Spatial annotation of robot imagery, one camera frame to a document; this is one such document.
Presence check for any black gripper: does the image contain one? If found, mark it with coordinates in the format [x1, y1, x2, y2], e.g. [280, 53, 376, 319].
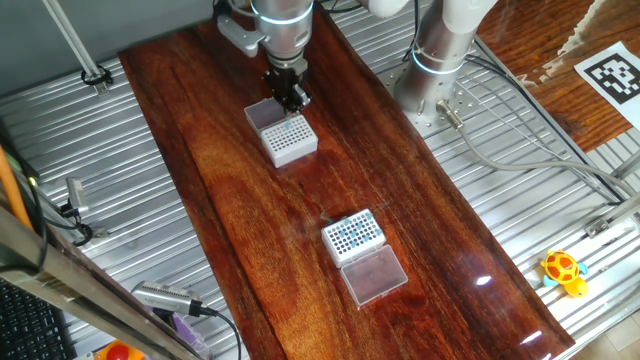
[262, 63, 312, 116]

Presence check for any white hinged pipette tip box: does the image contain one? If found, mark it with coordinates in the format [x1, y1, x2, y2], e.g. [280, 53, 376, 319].
[243, 97, 320, 169]
[320, 208, 409, 309]

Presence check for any purple pipette tip box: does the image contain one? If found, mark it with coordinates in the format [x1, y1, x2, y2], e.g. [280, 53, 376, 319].
[169, 312, 211, 359]

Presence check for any glossy wooden board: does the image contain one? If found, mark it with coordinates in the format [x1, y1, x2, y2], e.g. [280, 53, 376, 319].
[118, 0, 576, 360]

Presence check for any black rod clamp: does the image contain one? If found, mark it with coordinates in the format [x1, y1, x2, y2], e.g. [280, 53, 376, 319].
[80, 63, 115, 87]

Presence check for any aluminium rod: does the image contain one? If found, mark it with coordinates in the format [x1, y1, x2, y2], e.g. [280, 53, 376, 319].
[40, 0, 109, 96]

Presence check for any orange pole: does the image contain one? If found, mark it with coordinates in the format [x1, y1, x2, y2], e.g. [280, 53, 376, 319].
[0, 144, 34, 231]

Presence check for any yellow orange turtle toy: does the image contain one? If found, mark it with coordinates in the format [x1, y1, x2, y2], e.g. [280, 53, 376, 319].
[540, 248, 590, 299]

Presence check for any white paper marker sheet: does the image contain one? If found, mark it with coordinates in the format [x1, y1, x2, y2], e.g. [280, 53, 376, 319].
[573, 40, 640, 132]

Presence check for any aluminium profile bar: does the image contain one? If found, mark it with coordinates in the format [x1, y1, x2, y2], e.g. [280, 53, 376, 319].
[610, 149, 640, 180]

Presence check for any black keyboard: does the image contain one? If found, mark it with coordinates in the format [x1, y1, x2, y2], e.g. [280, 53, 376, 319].
[0, 277, 79, 360]

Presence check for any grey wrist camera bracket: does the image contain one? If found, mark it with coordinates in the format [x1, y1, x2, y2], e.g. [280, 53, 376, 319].
[215, 13, 266, 59]

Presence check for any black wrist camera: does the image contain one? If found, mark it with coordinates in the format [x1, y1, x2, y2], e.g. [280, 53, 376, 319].
[212, 0, 236, 21]

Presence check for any grey cable with metal connector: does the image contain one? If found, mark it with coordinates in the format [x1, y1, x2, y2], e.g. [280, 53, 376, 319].
[435, 98, 640, 199]

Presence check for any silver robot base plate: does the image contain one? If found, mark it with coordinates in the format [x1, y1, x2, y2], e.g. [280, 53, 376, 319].
[377, 59, 481, 139]

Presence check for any black camera cable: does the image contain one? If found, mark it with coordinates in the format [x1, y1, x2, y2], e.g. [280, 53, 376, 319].
[192, 299, 244, 360]

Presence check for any black hanging cable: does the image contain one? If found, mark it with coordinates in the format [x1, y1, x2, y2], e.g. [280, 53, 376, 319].
[0, 177, 49, 275]

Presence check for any aluminium frame beam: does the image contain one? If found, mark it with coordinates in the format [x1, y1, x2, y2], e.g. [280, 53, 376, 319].
[0, 204, 211, 360]

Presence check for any aluminium profile bracket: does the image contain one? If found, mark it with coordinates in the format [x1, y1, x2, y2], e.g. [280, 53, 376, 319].
[584, 193, 640, 239]

